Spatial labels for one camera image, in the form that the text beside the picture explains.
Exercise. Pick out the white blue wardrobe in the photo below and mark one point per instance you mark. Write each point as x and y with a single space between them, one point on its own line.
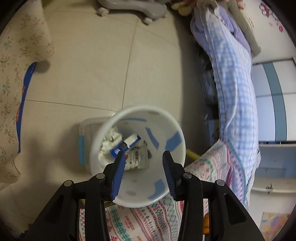
274 85

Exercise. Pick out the blue checkered pillow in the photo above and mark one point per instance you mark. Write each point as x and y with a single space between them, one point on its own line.
238 110

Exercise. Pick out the floral fabric curtain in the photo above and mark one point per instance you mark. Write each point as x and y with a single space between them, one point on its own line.
25 40

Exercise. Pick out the crumpled white tissue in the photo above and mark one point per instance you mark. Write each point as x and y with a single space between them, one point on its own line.
112 138

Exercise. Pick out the patterned knit bed blanket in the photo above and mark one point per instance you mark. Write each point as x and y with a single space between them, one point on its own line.
161 220

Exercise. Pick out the printed white wrapper in bin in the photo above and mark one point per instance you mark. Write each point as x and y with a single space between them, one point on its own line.
137 158

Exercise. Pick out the grey office chair base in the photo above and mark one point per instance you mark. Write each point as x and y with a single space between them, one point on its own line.
152 9

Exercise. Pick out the lavender bed sheet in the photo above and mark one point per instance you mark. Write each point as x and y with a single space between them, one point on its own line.
218 33

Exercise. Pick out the clear plastic storage box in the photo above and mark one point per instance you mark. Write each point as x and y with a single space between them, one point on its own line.
87 131

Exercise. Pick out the blue white carton in bin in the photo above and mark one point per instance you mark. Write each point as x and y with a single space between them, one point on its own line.
125 145

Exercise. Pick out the white plastic trash bin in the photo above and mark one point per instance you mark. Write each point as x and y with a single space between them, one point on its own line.
148 131

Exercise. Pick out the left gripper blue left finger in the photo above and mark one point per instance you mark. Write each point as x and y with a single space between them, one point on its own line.
117 171

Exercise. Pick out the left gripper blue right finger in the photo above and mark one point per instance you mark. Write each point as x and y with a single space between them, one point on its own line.
170 173

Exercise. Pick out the grey bed headboard cushion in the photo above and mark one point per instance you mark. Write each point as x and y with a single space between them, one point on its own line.
242 23

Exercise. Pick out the colourful wall map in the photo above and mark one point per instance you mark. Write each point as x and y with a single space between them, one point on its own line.
271 224

